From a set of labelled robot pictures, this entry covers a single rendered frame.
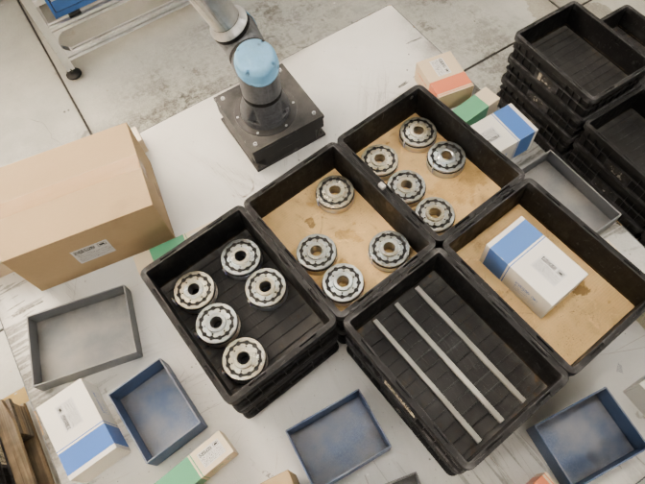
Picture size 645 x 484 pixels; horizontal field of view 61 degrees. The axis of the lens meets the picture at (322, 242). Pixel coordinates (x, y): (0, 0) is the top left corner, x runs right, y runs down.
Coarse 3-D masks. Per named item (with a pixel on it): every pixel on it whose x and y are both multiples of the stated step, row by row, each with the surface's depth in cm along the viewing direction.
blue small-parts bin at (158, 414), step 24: (144, 384) 141; (168, 384) 141; (120, 408) 135; (144, 408) 138; (168, 408) 138; (192, 408) 131; (144, 432) 136; (168, 432) 135; (192, 432) 131; (144, 456) 127; (168, 456) 133
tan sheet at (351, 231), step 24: (312, 192) 149; (336, 192) 149; (288, 216) 146; (312, 216) 146; (336, 216) 145; (360, 216) 145; (288, 240) 143; (336, 240) 142; (360, 240) 142; (360, 264) 139
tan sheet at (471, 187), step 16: (384, 144) 155; (400, 144) 154; (400, 160) 152; (416, 160) 152; (432, 176) 149; (464, 176) 148; (480, 176) 148; (432, 192) 147; (448, 192) 146; (464, 192) 146; (480, 192) 146; (464, 208) 144
